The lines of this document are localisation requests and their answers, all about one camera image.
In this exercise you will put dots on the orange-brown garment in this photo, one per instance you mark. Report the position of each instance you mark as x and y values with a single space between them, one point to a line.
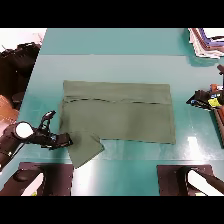
6 110

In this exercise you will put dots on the pale pink garment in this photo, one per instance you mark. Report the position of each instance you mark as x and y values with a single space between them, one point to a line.
200 52

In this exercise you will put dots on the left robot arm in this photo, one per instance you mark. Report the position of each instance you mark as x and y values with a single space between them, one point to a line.
10 138

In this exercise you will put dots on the white garment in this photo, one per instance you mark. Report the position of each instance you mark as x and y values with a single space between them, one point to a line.
215 33

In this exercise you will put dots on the purple garment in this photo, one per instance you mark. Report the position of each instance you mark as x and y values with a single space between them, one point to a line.
210 43

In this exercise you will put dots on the green T-shirt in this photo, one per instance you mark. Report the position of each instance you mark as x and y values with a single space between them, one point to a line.
120 116

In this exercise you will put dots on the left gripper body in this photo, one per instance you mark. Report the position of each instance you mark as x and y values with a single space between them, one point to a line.
60 140

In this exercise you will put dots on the yellow garment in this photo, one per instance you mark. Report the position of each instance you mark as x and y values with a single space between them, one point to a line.
214 102

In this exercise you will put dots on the heap of clothes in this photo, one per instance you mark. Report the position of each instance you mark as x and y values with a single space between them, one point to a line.
18 70

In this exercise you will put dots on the brown garment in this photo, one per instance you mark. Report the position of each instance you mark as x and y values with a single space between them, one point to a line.
201 43

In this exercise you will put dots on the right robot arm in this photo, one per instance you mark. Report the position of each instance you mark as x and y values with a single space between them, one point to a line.
200 180

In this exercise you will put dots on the red-brown garment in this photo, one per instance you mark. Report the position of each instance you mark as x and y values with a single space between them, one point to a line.
220 123

